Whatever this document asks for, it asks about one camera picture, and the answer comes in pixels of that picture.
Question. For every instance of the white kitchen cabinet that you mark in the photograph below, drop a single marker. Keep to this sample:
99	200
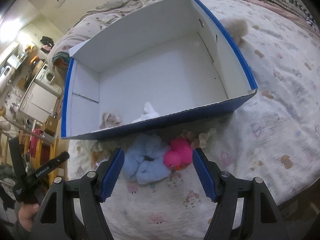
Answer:
37	103

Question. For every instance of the person left hand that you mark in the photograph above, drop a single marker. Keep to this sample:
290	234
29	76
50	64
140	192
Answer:
26	215

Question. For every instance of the cream fluffy plush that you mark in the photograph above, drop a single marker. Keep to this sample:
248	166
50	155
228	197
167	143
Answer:
237	28

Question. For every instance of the white sock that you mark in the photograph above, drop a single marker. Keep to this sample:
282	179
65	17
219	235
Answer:
149	113

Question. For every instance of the yellow wooden rack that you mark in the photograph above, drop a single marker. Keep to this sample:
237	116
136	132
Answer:
37	151

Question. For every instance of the white patterned bed sheet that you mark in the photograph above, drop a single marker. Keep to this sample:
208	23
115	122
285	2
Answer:
274	135

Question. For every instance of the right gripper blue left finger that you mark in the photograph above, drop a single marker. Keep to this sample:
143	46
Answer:
72	209

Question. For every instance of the blue white cardboard box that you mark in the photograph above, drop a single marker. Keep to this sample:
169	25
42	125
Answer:
174	54

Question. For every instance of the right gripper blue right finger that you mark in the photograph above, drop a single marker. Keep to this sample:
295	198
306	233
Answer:
261	218

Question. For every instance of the pink rubber duck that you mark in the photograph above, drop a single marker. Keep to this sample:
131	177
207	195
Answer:
179	155

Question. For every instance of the beige floral scrunchie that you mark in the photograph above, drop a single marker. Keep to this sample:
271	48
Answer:
109	120

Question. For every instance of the beige patterned duvet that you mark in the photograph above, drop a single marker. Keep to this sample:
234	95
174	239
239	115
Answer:
93	22

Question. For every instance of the white washing machine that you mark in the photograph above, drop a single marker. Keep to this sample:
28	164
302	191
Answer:
45	77

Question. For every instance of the black white striped cloth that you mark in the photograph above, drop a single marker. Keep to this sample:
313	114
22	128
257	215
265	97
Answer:
308	12

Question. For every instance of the cardboard box on floor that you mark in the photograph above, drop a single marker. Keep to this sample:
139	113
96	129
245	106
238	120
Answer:
50	125

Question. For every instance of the light blue fluffy scrunchie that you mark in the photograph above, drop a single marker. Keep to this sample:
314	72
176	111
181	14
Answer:
143	161

